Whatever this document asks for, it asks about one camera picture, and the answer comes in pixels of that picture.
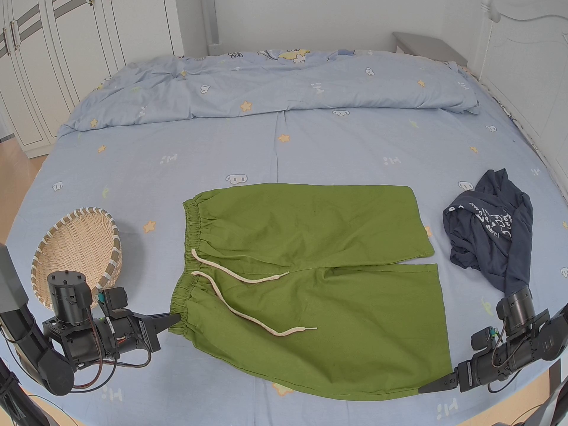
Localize green shorts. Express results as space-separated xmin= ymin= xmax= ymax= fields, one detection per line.
xmin=168 ymin=183 xmax=454 ymax=401

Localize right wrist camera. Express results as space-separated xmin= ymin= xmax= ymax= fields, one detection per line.
xmin=470 ymin=326 xmax=496 ymax=354

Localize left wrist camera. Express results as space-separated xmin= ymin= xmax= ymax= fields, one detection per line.
xmin=97 ymin=286 xmax=130 ymax=323

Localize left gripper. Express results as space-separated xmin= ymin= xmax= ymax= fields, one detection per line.
xmin=106 ymin=312 xmax=162 ymax=357

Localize pale blue quilt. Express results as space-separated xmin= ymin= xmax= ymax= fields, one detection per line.
xmin=58 ymin=48 xmax=483 ymax=139

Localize white wardrobe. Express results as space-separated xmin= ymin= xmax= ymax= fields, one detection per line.
xmin=0 ymin=0 xmax=185 ymax=159

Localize grey bedside table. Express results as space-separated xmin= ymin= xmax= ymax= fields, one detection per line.
xmin=393 ymin=31 xmax=469 ymax=68

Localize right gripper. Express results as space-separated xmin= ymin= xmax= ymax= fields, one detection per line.
xmin=453 ymin=346 xmax=518 ymax=393

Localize bed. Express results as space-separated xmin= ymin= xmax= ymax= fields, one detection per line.
xmin=0 ymin=0 xmax=568 ymax=426

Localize dark blue garment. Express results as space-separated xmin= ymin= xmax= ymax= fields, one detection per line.
xmin=442 ymin=169 xmax=533 ymax=296

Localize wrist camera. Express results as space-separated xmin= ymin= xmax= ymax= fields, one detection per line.
xmin=470 ymin=326 xmax=496 ymax=354
xmin=97 ymin=286 xmax=130 ymax=323

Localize round woven basket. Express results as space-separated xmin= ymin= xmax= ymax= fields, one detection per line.
xmin=30 ymin=206 xmax=123 ymax=312

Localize white wall duct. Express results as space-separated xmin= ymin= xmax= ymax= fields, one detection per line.
xmin=199 ymin=0 xmax=221 ymax=55

